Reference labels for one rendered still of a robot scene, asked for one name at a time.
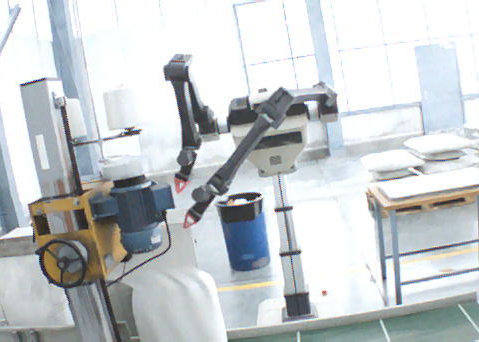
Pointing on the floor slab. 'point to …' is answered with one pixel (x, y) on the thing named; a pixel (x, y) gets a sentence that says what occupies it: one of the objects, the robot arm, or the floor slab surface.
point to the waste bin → (245, 230)
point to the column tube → (95, 310)
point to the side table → (429, 246)
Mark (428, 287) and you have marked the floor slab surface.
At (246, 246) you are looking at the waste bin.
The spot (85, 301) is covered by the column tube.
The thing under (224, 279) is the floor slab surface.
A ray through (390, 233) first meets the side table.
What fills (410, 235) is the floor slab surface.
